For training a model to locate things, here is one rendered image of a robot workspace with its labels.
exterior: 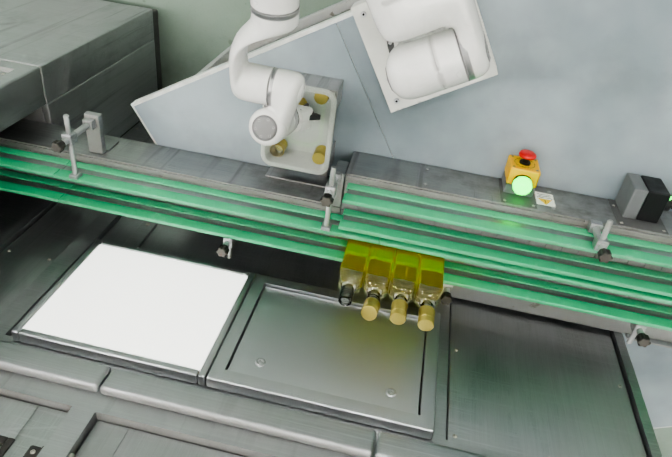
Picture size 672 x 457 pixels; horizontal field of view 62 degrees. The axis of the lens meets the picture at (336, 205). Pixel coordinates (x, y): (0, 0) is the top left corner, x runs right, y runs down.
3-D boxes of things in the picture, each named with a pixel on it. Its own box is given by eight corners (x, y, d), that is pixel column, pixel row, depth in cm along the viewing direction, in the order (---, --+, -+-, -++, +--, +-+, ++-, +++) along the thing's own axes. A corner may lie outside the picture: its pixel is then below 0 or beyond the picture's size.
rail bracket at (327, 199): (325, 211, 140) (314, 240, 130) (333, 151, 131) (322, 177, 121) (337, 213, 140) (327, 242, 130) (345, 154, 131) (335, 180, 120)
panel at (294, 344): (98, 247, 149) (12, 340, 120) (97, 238, 147) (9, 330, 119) (438, 321, 140) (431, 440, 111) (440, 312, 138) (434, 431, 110)
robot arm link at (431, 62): (384, 40, 108) (376, 59, 94) (452, 15, 104) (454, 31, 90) (401, 87, 111) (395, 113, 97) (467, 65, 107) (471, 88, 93)
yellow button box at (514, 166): (501, 177, 141) (502, 192, 135) (509, 151, 137) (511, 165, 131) (529, 183, 141) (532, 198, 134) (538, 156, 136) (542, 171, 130)
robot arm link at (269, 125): (253, 65, 105) (302, 74, 105) (268, 62, 115) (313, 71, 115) (243, 143, 110) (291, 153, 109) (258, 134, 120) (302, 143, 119)
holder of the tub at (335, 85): (270, 165, 152) (261, 179, 146) (275, 67, 137) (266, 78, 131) (331, 177, 151) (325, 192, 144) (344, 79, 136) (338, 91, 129)
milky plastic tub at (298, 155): (269, 148, 149) (259, 164, 142) (274, 67, 137) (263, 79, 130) (334, 161, 147) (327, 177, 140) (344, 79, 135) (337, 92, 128)
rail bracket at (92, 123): (103, 145, 155) (53, 185, 136) (95, 87, 146) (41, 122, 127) (119, 148, 155) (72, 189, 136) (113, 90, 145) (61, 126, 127)
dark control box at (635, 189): (613, 199, 138) (621, 217, 132) (626, 171, 134) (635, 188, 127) (648, 205, 138) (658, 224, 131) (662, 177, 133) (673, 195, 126)
